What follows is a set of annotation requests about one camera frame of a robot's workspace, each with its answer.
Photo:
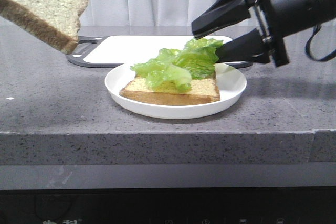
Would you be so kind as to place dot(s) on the white round plate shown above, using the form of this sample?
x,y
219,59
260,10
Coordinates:
x,y
230,81

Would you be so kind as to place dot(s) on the black appliance under counter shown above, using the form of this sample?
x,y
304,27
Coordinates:
x,y
170,205

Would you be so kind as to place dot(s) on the green lettuce leaf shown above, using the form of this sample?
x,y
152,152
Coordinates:
x,y
179,67

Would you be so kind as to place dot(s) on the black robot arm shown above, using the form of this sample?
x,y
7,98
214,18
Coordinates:
x,y
277,19

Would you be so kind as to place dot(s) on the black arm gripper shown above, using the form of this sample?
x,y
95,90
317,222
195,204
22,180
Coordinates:
x,y
250,46

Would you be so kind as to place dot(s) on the bread slice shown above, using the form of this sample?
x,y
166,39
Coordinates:
x,y
199,92
55,22

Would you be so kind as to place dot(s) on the white cutting board, grey rim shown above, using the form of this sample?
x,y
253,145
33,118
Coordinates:
x,y
112,51

